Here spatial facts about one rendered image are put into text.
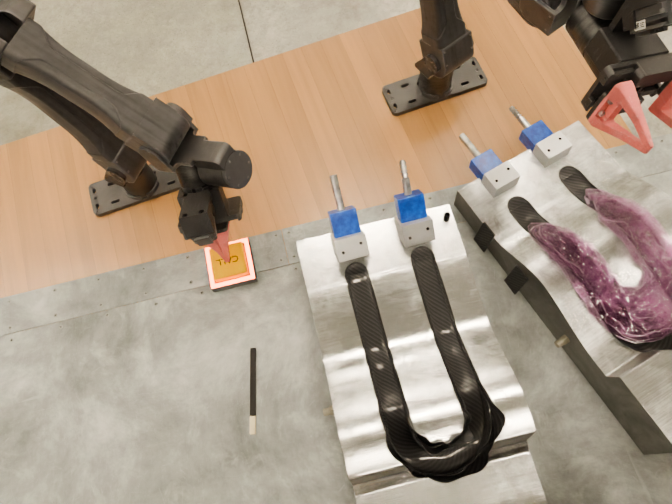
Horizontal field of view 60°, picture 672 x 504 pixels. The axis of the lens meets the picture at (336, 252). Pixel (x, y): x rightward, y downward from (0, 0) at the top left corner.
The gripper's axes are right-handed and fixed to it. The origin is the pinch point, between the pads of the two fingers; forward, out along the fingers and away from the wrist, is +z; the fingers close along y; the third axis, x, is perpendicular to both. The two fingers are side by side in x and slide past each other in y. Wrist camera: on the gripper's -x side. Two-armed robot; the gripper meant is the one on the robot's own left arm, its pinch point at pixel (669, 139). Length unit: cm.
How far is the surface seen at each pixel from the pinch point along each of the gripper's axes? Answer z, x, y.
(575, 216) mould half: -5.0, 29.6, 6.2
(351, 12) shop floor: -142, 112, 22
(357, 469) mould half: 21, 32, -40
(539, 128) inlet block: -22.4, 29.1, 8.0
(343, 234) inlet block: -12.1, 30.1, -31.6
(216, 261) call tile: -19, 43, -51
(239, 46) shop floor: -142, 120, -23
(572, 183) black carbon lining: -11.5, 31.0, 9.8
